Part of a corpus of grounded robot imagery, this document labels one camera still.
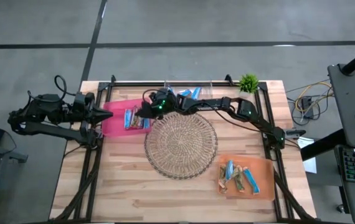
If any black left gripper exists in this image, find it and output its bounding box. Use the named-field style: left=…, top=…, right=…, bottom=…
left=73, top=91, right=114, bottom=146

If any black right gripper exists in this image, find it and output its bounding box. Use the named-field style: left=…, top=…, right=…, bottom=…
left=136, top=87, right=180, bottom=121

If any green red-banded granola bar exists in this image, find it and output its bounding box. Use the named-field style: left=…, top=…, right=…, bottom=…
left=136, top=108, right=144, bottom=129

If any green orange-banded granola bar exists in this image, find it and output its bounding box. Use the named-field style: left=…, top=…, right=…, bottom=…
left=233, top=166, right=246, bottom=193

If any pink plastic bin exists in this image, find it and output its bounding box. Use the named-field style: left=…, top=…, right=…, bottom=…
left=102, top=98, right=153, bottom=138

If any round woven placemat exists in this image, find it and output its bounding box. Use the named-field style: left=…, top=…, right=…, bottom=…
left=143, top=111, right=219, bottom=180

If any clear plastic bin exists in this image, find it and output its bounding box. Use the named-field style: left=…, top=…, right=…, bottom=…
left=164, top=80, right=213, bottom=108

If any small potted green plant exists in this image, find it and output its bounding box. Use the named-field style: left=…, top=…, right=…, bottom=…
left=238, top=73, right=260, bottom=98

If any orange plastic bin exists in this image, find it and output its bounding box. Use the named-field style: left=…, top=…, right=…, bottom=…
left=216, top=154, right=275, bottom=202

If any black power brick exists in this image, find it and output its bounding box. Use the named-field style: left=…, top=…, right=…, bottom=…
left=300, top=96, right=314, bottom=119

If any white paper sheet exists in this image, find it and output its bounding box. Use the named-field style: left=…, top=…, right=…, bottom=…
left=297, top=136, right=318, bottom=174

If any black side desk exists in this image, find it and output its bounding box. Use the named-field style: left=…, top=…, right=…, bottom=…
left=326, top=63, right=355, bottom=224

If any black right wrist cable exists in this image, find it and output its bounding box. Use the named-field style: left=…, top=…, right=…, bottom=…
left=141, top=88, right=166, bottom=103

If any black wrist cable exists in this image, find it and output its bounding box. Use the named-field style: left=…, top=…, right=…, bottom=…
left=54, top=74, right=78, bottom=97
left=141, top=88, right=166, bottom=103

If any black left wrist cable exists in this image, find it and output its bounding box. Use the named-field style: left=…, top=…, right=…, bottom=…
left=54, top=74, right=78, bottom=97

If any tangle of cables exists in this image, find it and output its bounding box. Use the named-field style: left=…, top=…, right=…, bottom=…
left=286, top=79, right=334, bottom=126

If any yellow floor cable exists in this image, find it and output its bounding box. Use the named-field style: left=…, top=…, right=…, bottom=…
left=294, top=81, right=333, bottom=113

